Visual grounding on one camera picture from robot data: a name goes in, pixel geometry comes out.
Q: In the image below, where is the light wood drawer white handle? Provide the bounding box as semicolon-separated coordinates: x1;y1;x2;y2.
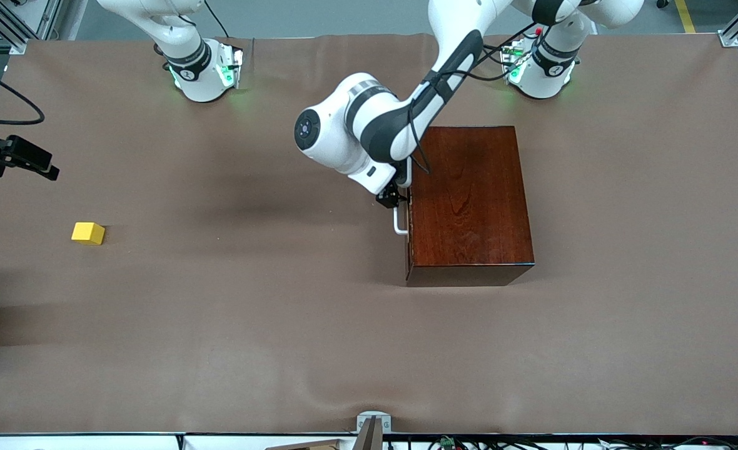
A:
393;187;413;269

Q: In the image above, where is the yellow cube block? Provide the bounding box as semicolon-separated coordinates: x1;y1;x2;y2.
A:
71;222;106;246

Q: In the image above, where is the dark brown wooden cabinet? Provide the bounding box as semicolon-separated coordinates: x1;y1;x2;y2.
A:
405;125;536;288

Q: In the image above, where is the brown table cloth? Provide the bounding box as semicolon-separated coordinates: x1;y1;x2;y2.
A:
0;32;738;436

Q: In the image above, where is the wooden board piece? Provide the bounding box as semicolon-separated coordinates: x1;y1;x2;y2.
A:
265;439;343;450

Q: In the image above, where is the yellow floor tape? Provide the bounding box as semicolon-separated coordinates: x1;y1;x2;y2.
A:
674;0;696;34

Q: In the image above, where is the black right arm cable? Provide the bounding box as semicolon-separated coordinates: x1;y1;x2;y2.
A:
0;59;46;125

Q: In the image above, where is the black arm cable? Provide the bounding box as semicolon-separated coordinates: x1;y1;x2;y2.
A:
407;25;540;176
0;59;46;125

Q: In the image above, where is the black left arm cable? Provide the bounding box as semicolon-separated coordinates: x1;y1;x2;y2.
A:
407;25;540;176

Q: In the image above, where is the black base cable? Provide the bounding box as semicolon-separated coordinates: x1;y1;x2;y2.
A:
203;0;228;39

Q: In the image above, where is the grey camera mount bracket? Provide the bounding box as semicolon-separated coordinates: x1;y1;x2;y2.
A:
356;411;392;450

